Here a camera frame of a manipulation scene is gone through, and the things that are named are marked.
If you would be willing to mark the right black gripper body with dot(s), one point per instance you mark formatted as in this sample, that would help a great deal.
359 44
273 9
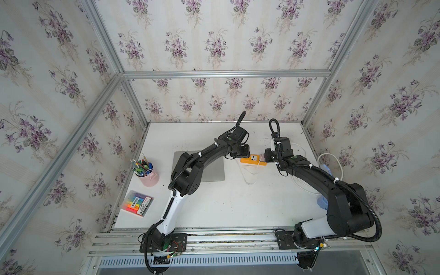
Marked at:
270 156

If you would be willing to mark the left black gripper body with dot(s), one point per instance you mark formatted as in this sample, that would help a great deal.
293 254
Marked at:
242 151

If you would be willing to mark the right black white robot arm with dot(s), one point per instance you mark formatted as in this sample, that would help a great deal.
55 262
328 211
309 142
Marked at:
348 211

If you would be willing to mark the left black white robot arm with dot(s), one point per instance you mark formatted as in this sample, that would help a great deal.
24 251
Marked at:
186 179

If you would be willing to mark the silver closed laptop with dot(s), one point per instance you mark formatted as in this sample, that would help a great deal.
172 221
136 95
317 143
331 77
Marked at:
214 172

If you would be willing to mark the orange power strip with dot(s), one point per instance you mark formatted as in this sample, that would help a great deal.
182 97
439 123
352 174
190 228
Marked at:
253 160

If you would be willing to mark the blue cup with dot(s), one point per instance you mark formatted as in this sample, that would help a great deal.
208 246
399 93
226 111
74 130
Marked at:
322 202

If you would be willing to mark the pink pen cup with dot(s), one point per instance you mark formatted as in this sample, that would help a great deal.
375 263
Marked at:
144 171

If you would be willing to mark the colourful marker box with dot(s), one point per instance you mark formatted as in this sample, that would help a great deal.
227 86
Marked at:
136 203

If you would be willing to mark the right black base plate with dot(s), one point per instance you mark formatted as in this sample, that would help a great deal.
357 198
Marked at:
285 240

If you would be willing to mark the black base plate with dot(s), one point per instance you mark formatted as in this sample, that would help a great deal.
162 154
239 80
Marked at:
176 242
285 240

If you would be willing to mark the aluminium front rail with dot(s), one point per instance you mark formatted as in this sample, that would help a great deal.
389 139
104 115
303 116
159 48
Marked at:
125 242

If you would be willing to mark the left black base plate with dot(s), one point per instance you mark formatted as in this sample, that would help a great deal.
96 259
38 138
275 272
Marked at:
176 242

